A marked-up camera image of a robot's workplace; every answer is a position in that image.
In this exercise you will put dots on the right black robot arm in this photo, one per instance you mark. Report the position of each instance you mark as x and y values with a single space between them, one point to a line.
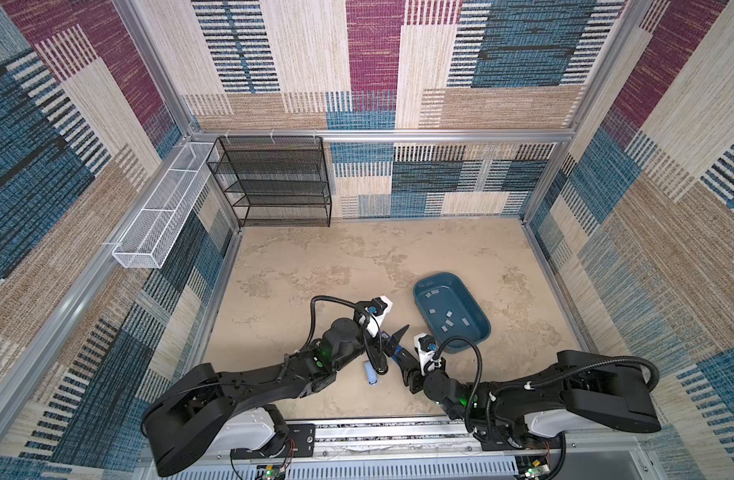
580 391

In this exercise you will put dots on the black wire mesh shelf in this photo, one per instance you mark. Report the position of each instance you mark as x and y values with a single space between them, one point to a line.
273 181

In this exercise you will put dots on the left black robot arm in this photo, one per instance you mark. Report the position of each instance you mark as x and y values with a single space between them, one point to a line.
183 422

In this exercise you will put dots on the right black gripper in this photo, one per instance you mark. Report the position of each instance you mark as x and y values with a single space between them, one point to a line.
411 375

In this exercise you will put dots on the aluminium mounting rail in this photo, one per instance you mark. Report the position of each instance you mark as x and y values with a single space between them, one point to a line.
433 447

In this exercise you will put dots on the black stapler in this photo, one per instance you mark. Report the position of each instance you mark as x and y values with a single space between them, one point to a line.
378 361

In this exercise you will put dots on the teal plastic tray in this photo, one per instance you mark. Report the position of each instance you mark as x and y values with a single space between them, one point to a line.
449 309

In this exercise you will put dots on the white wire mesh basket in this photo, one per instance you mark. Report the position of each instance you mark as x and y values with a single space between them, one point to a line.
148 241

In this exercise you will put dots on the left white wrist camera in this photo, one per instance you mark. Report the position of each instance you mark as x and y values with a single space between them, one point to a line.
378 308

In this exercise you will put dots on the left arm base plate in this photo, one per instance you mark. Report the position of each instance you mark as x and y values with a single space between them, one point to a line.
289 441

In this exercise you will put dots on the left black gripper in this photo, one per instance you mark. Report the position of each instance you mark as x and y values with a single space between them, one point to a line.
391 342

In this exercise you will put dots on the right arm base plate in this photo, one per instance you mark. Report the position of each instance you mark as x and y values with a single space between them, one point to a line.
503 436

